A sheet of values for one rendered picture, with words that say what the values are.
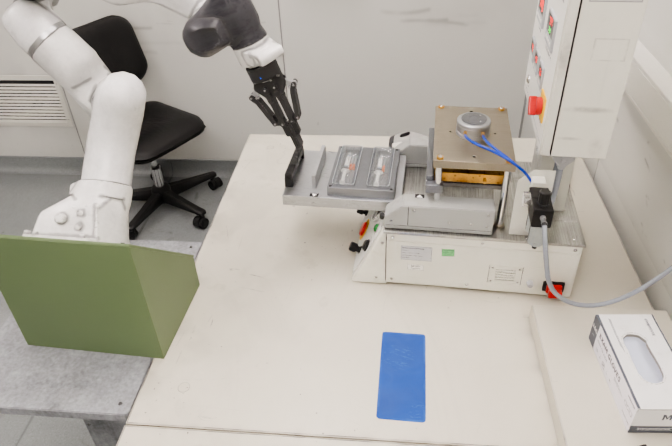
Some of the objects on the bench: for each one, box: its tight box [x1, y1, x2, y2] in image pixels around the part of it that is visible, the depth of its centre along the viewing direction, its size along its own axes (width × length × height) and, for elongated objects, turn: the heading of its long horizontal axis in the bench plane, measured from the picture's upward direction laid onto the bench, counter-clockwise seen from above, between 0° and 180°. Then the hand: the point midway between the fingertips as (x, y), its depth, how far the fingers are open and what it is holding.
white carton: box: [589, 314, 672, 433], centre depth 116 cm, size 12×23×7 cm, turn 1°
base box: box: [352, 220, 583, 299], centre depth 154 cm, size 54×38×17 cm
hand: (294, 134), depth 148 cm, fingers closed
